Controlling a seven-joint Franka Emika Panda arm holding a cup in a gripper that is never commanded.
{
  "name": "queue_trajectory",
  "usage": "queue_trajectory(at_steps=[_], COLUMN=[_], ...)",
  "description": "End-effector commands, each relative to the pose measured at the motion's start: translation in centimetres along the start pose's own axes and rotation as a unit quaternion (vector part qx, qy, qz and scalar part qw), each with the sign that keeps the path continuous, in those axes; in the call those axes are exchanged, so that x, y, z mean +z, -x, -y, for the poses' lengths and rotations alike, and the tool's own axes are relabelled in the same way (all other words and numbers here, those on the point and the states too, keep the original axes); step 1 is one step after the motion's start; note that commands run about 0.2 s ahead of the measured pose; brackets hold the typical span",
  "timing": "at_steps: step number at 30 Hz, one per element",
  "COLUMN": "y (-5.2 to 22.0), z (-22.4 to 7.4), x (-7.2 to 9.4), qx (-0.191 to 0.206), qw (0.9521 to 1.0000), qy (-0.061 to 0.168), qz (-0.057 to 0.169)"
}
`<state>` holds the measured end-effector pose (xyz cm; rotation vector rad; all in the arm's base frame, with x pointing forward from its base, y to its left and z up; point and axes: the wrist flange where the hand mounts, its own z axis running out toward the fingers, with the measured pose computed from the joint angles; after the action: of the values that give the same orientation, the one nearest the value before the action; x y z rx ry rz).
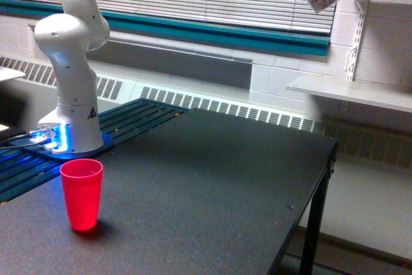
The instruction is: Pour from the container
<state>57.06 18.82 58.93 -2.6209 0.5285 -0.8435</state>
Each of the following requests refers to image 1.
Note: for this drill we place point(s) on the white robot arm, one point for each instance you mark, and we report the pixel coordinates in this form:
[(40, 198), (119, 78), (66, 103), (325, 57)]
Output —
[(65, 39)]

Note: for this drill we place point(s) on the teal window sill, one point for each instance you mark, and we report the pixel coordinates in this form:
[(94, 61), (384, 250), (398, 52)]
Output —
[(203, 33)]

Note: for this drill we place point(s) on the white baseboard radiator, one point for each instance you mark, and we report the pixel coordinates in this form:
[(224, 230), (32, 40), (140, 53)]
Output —
[(373, 144)]

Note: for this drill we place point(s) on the black table leg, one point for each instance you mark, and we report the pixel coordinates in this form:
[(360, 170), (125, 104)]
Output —
[(315, 217)]

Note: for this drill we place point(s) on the red plastic cup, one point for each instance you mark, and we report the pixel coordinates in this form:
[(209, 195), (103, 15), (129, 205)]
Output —
[(82, 184)]

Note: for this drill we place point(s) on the white object at left edge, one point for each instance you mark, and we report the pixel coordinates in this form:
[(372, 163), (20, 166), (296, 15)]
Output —
[(7, 74)]

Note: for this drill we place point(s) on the blue slatted mounting rails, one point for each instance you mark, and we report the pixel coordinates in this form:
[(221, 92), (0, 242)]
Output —
[(23, 170)]

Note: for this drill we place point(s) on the white shelf bracket rail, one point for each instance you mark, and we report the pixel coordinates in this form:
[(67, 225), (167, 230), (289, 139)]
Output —
[(352, 55)]

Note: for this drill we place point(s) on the lower white wall shelf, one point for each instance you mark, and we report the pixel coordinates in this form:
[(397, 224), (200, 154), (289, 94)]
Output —
[(371, 94)]

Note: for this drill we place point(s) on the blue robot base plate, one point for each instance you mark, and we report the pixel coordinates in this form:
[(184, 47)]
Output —
[(44, 153)]

